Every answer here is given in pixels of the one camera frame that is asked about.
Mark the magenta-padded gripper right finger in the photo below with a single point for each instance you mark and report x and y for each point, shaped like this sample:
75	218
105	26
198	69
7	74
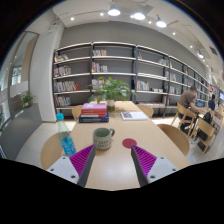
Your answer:
146	160

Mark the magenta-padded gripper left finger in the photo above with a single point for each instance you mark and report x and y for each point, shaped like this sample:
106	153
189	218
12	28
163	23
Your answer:
76	160

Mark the clear bottle with blue cap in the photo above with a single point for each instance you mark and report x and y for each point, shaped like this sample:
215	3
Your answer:
66	140

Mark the flat round red coaster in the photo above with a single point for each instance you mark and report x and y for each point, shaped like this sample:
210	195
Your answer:
129	143

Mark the round-backed wooden chair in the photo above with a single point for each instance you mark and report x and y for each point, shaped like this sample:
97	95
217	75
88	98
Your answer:
146	110
50	150
176	136
76	112

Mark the grey-green patterned ceramic mug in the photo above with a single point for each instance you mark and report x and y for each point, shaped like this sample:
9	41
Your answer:
102	139

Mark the dark blue book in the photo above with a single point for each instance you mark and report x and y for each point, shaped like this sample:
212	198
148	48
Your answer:
93	119

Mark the white open magazine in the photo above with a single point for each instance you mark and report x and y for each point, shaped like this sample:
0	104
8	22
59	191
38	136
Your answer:
134	115

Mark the red book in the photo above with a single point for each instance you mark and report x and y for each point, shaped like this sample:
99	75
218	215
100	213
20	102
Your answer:
94	113

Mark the pink book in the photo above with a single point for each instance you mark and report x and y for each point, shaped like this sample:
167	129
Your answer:
94	106

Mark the group of slatted wooden chairs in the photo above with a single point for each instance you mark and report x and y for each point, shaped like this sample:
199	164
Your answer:
206	128

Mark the person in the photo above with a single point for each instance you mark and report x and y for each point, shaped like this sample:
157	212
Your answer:
186	99
212	104

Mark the black backpack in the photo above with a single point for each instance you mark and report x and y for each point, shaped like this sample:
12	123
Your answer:
208	118

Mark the small potted plant by window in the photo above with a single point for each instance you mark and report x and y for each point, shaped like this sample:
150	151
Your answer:
27	99

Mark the green potted table plant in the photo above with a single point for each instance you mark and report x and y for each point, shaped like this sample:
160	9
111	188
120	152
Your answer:
109	89

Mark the grey shelf unit with books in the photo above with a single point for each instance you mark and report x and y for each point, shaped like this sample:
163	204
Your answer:
116	66

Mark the group of ceiling lights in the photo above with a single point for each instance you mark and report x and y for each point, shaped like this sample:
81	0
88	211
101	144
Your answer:
114	12

